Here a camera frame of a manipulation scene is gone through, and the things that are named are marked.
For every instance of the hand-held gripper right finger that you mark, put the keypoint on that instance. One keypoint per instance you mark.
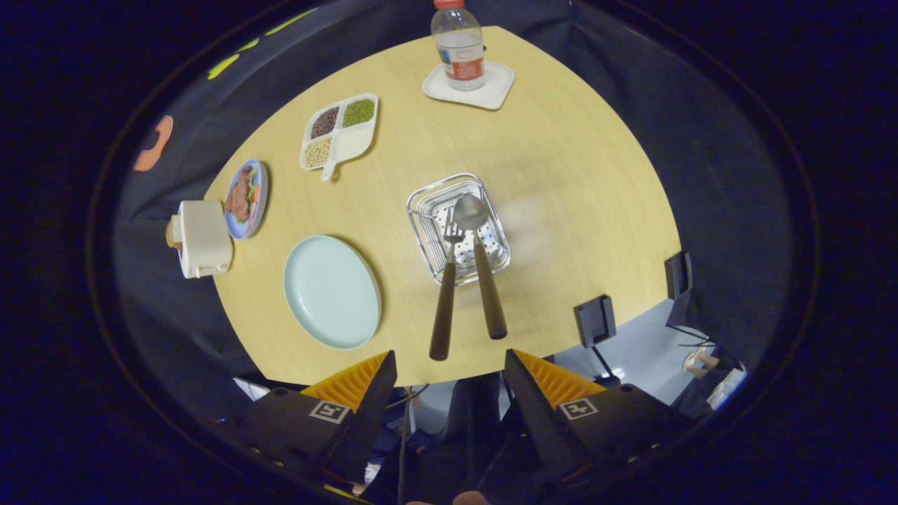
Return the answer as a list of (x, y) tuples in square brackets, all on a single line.
[(533, 414)]

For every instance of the brown bread slice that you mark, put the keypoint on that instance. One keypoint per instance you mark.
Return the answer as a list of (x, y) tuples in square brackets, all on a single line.
[(172, 233)]

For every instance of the white square coaster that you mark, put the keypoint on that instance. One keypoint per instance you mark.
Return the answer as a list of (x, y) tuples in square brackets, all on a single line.
[(497, 88)]

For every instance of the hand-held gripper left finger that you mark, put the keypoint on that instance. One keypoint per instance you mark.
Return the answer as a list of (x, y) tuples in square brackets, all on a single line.
[(368, 414)]

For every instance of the blue plate with food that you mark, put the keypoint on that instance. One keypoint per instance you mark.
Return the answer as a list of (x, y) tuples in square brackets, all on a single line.
[(242, 200)]

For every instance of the white toaster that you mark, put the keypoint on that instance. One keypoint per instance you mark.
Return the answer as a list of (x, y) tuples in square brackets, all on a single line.
[(205, 238)]

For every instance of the black table clamp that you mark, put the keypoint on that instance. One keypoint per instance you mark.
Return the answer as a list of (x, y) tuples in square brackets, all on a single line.
[(595, 321), (678, 275)]

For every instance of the pale green plate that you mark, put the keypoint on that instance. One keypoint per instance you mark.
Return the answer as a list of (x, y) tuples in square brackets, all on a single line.
[(330, 291)]

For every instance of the metal perforated basket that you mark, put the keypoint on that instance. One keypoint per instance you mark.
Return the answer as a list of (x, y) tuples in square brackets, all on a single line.
[(428, 238)]

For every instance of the white divided dish with beans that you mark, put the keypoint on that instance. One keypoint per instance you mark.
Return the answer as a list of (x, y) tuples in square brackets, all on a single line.
[(354, 140)]

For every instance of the clear water bottle red cap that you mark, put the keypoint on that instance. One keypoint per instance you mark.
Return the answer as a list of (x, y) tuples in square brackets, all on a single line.
[(459, 49)]

